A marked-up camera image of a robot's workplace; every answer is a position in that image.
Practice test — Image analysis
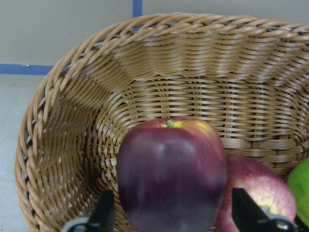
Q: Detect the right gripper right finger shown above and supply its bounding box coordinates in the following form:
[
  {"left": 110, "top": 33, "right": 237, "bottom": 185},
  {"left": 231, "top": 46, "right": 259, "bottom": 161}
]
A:
[{"left": 232, "top": 188, "right": 269, "bottom": 232}]

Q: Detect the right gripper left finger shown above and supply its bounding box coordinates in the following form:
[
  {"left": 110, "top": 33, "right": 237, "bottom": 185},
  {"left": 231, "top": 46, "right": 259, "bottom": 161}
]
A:
[{"left": 88, "top": 190, "right": 115, "bottom": 232}]

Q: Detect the green apple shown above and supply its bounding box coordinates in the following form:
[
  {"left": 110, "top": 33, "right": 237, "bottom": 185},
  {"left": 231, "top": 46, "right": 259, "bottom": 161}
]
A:
[{"left": 287, "top": 157, "right": 309, "bottom": 226}]

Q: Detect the dark red apple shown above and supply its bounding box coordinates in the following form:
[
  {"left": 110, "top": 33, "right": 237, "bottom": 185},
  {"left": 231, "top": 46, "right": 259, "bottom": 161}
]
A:
[{"left": 117, "top": 118, "right": 227, "bottom": 232}]

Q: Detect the wicker basket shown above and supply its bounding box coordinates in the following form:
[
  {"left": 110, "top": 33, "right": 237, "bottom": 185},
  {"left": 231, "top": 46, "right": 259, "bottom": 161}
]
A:
[{"left": 14, "top": 13, "right": 309, "bottom": 232}]

